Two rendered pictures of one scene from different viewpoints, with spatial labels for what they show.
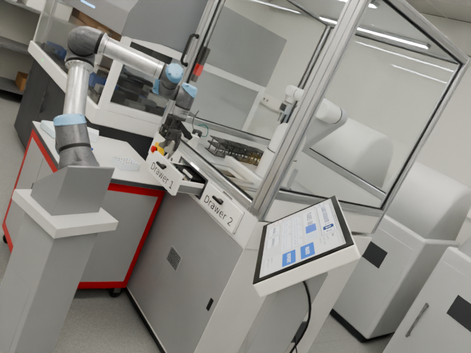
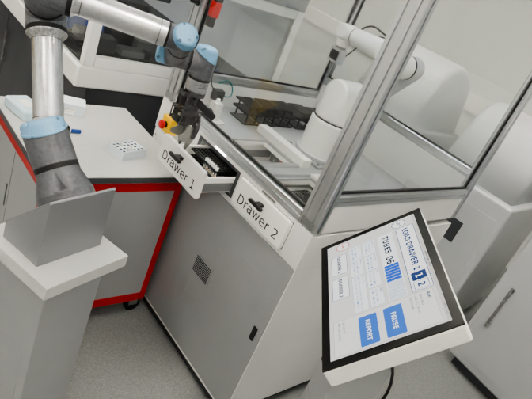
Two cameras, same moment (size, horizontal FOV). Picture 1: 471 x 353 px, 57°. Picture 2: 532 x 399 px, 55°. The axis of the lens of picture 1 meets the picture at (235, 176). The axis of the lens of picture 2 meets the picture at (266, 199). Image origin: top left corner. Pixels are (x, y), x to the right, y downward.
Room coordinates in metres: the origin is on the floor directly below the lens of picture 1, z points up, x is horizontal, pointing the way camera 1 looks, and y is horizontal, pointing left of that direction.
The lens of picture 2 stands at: (0.31, 0.17, 1.69)
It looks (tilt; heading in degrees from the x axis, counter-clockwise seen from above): 25 degrees down; 354
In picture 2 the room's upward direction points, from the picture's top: 24 degrees clockwise
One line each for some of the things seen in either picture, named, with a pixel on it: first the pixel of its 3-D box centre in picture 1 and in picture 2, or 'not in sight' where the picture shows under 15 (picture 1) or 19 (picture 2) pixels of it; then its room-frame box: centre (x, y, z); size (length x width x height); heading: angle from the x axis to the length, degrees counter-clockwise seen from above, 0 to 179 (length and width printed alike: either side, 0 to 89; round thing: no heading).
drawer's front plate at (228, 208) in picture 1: (220, 206); (260, 211); (1.92, 0.00, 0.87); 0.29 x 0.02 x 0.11; 43
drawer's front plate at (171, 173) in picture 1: (164, 172); (181, 165); (2.05, 0.33, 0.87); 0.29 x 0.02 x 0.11; 43
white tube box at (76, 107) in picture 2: (86, 133); (69, 105); (2.39, 0.88, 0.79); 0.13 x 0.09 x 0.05; 113
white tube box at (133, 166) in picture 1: (125, 163); (127, 150); (2.20, 0.56, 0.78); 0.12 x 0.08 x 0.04; 151
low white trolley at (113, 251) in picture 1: (78, 213); (72, 213); (2.24, 0.72, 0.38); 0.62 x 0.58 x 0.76; 43
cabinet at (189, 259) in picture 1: (226, 260); (266, 255); (2.45, -0.16, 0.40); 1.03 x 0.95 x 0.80; 43
